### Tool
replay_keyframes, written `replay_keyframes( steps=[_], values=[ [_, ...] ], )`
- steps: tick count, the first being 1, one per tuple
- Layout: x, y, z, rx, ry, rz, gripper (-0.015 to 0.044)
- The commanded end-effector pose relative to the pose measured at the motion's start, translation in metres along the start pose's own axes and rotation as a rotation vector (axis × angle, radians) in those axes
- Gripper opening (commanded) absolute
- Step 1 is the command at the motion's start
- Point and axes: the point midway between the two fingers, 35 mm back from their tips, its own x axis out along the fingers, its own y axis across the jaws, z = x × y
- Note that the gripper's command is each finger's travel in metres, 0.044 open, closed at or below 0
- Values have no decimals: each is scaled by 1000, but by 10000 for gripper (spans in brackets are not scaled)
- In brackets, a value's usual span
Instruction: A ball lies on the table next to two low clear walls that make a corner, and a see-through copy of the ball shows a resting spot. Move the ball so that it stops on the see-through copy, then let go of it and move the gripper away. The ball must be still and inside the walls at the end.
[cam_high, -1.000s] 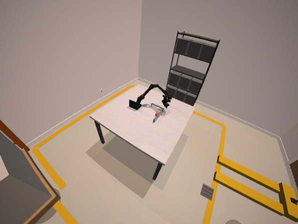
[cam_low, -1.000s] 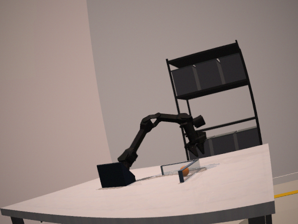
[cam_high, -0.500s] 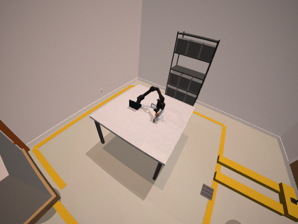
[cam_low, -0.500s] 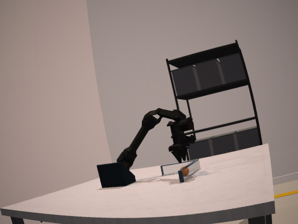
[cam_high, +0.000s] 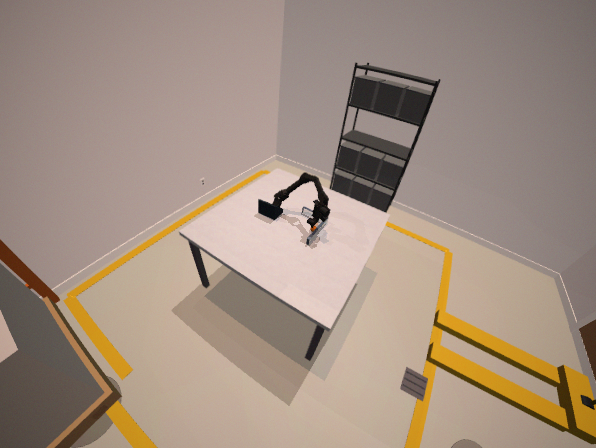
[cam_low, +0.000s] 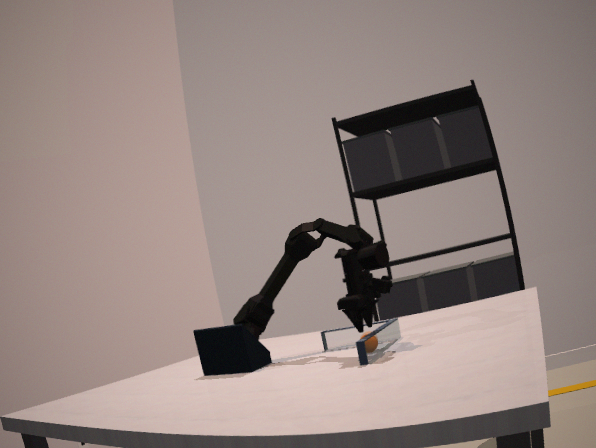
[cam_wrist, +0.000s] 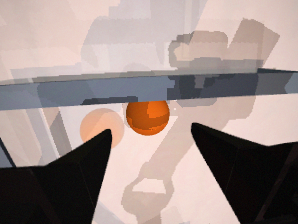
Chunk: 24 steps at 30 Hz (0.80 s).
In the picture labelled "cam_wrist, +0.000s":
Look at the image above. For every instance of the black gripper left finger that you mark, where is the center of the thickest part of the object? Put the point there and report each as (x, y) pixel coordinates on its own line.
(68, 188)

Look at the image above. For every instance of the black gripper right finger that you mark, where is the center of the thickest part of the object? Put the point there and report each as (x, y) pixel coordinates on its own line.
(249, 174)

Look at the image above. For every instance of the clear low glass walls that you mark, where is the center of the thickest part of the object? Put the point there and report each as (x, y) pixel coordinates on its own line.
(25, 136)

